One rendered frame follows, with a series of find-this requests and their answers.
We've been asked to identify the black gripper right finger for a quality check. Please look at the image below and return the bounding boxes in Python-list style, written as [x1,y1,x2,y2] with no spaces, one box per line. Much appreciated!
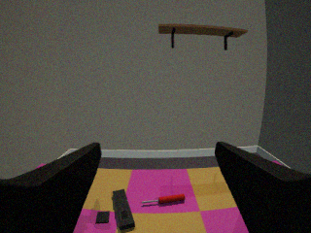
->
[215,143,311,233]

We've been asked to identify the red screwdriver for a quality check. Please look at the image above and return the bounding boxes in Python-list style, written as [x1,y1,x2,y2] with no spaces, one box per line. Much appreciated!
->
[141,194,186,203]

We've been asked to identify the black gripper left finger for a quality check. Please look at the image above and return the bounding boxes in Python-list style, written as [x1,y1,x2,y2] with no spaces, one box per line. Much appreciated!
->
[0,143,102,233]

